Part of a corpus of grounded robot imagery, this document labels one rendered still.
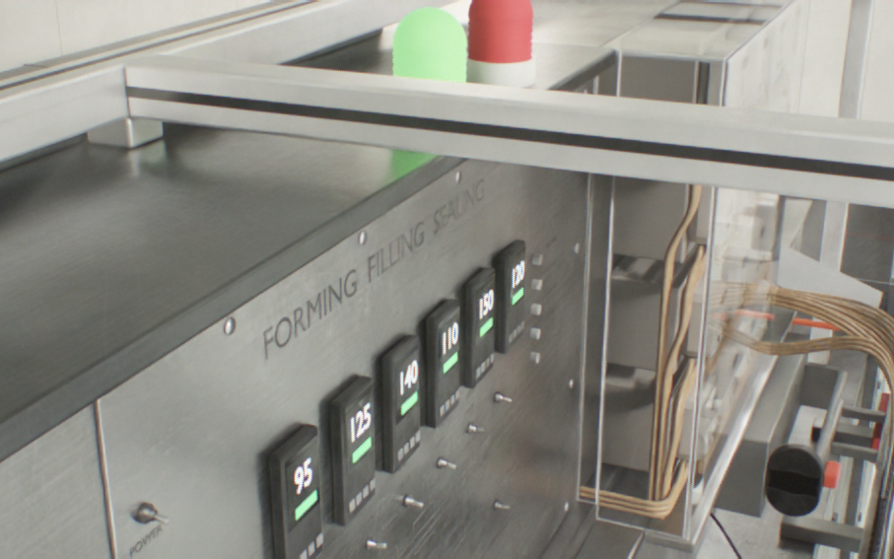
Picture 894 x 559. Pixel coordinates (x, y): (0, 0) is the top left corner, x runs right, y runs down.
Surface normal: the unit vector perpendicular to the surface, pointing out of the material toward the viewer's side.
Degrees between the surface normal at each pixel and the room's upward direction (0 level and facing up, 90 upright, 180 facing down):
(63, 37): 90
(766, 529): 0
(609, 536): 0
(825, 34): 90
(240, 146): 0
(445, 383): 90
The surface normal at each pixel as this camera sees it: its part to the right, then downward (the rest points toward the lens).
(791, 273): 0.31, -0.83
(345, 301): 0.92, 0.15
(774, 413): 0.00, -0.93
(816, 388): -0.40, 0.33
